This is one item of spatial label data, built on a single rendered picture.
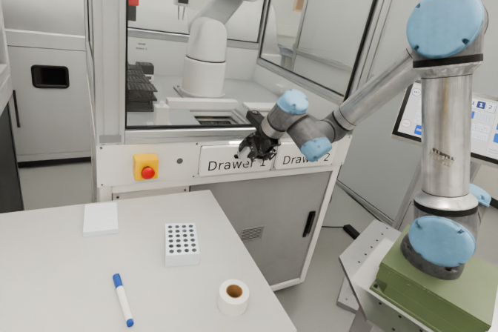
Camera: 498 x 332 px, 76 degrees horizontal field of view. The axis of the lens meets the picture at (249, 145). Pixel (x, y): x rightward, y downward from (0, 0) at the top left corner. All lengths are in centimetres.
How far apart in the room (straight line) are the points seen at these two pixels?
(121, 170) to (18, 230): 30
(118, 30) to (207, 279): 68
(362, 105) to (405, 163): 180
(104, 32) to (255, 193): 81
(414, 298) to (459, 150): 40
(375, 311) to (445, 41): 64
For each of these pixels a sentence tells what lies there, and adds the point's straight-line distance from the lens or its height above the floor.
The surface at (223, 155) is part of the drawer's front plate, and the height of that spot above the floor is 89.
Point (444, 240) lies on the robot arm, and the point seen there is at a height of 104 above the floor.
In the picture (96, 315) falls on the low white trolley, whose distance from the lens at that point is 82.
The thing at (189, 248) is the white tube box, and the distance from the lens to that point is 88.
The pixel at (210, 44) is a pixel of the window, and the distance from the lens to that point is 103.
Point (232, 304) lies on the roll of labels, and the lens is 78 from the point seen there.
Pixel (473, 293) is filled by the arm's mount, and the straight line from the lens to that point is 100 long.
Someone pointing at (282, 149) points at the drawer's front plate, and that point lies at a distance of 125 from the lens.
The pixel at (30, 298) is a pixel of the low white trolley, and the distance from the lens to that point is 88.
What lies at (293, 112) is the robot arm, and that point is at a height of 116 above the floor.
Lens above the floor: 140
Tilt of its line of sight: 24 degrees down
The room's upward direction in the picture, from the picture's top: 10 degrees clockwise
